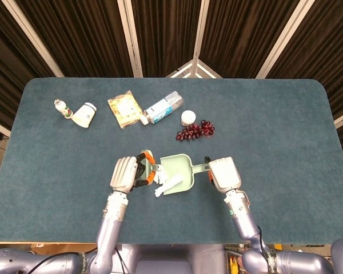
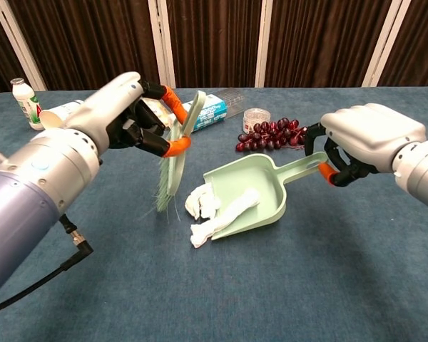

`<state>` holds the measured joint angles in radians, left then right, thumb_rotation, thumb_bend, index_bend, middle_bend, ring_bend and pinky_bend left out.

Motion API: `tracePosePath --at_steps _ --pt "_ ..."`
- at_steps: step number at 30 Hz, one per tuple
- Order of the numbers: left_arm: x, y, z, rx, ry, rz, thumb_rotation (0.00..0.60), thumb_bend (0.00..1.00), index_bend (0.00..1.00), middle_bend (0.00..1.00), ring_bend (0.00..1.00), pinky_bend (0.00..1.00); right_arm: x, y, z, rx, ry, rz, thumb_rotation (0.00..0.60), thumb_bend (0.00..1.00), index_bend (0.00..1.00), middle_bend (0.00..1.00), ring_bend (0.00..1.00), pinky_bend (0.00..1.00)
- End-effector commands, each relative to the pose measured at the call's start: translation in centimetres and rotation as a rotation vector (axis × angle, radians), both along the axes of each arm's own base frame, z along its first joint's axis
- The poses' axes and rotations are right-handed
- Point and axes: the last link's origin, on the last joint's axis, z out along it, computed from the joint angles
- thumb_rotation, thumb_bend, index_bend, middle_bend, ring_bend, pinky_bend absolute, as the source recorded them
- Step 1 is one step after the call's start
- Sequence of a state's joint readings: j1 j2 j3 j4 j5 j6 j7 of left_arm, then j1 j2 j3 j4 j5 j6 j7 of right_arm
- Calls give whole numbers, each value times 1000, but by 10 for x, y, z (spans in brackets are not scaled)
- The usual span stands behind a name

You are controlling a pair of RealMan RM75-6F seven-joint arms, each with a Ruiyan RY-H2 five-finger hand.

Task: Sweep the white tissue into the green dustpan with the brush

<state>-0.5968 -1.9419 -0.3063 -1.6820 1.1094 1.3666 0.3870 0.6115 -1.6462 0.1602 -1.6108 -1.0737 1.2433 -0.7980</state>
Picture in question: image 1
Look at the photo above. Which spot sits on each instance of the brown cardboard box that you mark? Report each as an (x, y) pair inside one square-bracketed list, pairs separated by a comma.
[(60, 246)]

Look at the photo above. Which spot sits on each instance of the mint green plastic dustpan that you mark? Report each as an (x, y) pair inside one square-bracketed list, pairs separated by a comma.
[(180, 167)]

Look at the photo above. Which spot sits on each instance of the lavender robot torso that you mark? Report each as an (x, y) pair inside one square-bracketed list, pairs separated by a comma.
[(165, 259)]

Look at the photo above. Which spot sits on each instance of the clear water bottle blue label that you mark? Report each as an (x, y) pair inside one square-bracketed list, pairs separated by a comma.
[(160, 109)]

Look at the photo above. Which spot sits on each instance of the long white tissue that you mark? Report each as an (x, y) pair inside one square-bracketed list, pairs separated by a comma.
[(171, 184)]

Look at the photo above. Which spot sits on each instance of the white triangular partition foot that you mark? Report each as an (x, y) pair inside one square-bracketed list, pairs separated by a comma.
[(183, 70)]

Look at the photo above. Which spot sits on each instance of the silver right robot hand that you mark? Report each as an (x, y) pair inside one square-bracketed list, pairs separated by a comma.
[(224, 174)]

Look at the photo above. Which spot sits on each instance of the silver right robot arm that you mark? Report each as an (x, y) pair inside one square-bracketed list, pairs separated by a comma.
[(243, 219)]

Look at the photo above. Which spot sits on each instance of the white yogurt drink bottle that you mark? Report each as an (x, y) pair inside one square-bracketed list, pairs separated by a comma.
[(63, 109)]

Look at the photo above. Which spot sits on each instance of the blue felt table cover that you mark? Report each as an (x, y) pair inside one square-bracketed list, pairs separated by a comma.
[(274, 171)]

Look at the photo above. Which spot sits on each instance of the dark brown pleated curtain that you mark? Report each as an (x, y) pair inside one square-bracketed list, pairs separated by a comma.
[(5, 71), (165, 31), (240, 37), (83, 37), (326, 57)]

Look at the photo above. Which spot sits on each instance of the white paper cup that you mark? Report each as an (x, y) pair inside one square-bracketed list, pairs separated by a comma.
[(84, 115)]

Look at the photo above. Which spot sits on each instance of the red grape bunch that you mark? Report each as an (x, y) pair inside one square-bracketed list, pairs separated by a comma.
[(194, 132)]

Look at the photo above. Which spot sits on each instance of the small clear plastic jar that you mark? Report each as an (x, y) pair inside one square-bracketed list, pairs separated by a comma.
[(187, 117)]

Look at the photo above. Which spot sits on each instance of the yellow snack packet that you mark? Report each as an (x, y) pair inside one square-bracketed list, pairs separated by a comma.
[(125, 109)]

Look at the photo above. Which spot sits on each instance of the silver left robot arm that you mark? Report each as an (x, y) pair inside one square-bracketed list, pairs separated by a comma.
[(111, 222)]

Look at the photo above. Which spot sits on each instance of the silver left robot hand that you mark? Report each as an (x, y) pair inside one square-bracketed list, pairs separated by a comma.
[(123, 174)]

